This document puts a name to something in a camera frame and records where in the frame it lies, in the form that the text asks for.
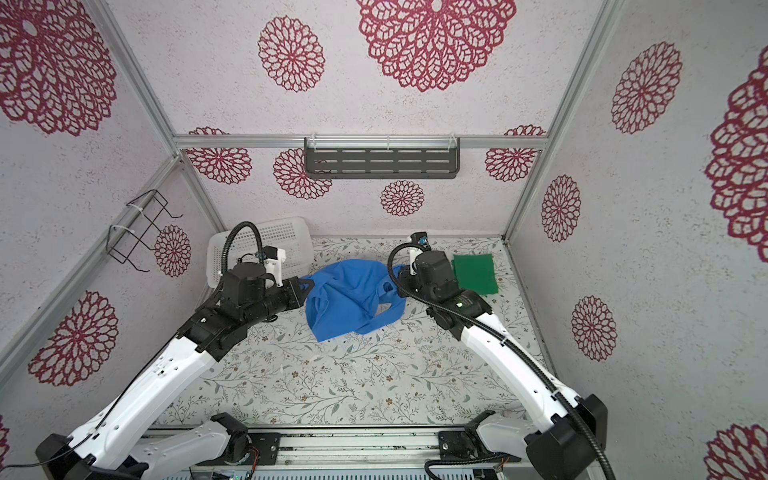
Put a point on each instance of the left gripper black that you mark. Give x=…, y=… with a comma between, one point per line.
x=296, y=297

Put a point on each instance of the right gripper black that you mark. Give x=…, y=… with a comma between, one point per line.
x=406, y=276

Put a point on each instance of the green tank top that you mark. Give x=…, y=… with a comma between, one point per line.
x=476, y=273

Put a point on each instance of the blue tank top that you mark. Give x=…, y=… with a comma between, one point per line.
x=352, y=296

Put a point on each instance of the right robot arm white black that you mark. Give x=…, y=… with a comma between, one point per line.
x=567, y=431

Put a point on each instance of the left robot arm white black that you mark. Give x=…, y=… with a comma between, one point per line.
x=106, y=447

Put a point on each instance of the white plastic laundry basket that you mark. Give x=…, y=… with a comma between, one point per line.
x=291, y=235

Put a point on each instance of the black wire wall rack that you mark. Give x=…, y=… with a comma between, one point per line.
x=122, y=241

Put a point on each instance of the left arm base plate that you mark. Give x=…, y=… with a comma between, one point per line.
x=252, y=447

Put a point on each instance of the grey metal wall shelf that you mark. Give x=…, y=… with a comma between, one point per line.
x=385, y=159

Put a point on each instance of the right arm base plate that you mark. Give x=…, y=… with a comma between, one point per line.
x=464, y=447

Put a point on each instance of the aluminium front rail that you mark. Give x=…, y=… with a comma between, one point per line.
x=314, y=450

